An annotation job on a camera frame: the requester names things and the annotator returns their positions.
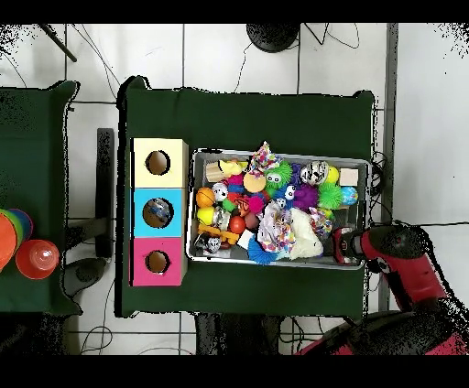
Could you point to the blue spiky rubber ball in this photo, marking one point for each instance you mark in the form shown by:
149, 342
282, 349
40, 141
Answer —
258, 254

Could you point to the red plastic cup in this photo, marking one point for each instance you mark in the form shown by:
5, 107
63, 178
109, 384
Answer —
36, 259

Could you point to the green spiky rubber ball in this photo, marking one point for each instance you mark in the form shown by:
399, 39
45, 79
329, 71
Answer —
329, 196

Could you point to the black upright panel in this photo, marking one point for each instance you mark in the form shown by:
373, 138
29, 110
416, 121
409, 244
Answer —
105, 164

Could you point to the dark green side tablecloth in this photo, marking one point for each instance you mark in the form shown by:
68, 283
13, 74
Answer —
33, 146

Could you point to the cream waffle cloth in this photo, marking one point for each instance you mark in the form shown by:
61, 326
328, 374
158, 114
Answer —
304, 238

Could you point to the orange toy basketball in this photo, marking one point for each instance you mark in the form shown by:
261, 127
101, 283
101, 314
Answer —
205, 197

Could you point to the wooden box with three holes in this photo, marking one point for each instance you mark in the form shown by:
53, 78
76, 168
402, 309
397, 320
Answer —
176, 179

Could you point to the blue globe ball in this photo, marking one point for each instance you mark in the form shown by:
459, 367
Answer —
349, 196

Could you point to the plain wooden block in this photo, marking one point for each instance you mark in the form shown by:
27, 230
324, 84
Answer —
349, 177

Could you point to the yellow ball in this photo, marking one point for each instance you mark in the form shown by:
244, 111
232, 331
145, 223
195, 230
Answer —
332, 175

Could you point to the purple knobby rubber ball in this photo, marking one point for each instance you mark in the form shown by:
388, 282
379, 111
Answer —
305, 197

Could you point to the black tripod leg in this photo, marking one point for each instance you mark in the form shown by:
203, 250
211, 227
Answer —
58, 42

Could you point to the grey oval floor base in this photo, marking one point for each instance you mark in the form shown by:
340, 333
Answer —
86, 272

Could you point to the black round stand base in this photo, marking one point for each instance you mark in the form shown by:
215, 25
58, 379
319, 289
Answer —
273, 36

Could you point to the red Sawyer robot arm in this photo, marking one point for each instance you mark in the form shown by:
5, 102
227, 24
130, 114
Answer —
421, 278

